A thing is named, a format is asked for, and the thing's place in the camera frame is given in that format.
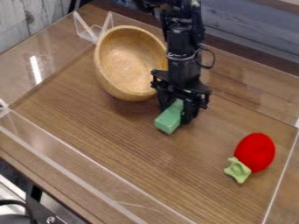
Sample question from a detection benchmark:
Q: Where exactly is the light green plastic toy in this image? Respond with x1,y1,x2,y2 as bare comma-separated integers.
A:
224,157,251,184

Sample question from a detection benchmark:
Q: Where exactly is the green rectangular block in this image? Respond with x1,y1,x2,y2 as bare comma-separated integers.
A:
153,100,182,134

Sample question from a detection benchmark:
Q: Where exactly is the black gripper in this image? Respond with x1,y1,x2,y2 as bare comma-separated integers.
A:
150,69,210,125

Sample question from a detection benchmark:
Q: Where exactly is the red plush ball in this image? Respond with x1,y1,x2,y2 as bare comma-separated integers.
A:
233,133,276,172

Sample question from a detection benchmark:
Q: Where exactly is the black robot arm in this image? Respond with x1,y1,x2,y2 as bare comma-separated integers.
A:
133,0,214,125

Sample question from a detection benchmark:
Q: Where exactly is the brown wooden bowl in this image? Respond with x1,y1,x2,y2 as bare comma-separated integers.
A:
93,25,166,102

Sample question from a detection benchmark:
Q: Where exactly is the black cable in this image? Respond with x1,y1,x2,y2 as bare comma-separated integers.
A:
0,199,36,224

